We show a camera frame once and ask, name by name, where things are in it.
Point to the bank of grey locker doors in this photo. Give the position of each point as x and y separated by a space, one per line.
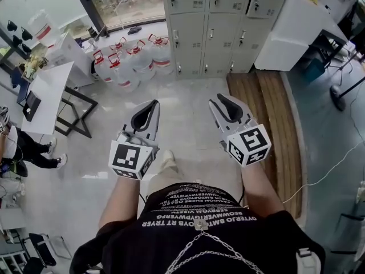
216 30

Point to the person's left forearm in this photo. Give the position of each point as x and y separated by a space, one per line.
119 201

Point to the black window frame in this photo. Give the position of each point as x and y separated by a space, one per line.
98 16

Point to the blue chair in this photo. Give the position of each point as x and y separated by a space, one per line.
20 84

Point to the black metal frame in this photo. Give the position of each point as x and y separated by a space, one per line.
349 233

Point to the white shelf unit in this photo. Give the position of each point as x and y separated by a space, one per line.
11 238

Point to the person's beige shoe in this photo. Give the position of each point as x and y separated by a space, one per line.
168 155

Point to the dark cloth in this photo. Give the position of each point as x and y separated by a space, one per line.
134 30

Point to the blue bin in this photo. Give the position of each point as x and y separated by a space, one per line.
313 69

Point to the white table black legs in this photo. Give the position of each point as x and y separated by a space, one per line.
48 96

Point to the black floor stand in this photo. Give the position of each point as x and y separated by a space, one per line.
338 96

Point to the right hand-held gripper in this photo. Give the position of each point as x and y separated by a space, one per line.
251 144

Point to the person's beige trouser leg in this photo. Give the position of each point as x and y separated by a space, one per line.
166 177

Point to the bunch of pale flowers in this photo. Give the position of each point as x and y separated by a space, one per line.
34 63

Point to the wooden slat platform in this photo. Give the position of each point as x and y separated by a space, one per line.
273 118

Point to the white water dispenser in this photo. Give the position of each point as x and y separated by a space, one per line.
72 58

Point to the black hanging clothing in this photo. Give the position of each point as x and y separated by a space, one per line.
352 19

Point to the black cap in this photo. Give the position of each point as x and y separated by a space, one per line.
17 40
26 48
27 34
12 25

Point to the black cup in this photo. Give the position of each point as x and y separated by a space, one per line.
91 31

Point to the black printed shirt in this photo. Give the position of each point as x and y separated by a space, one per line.
185 238

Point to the person's right forearm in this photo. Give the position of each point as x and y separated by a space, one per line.
261 187

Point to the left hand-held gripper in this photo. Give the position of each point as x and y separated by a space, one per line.
125 157

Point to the black metal chair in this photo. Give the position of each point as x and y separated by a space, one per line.
42 250

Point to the white cabinet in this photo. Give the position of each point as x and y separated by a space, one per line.
296 27

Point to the water jug on dispenser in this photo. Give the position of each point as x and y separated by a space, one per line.
42 28

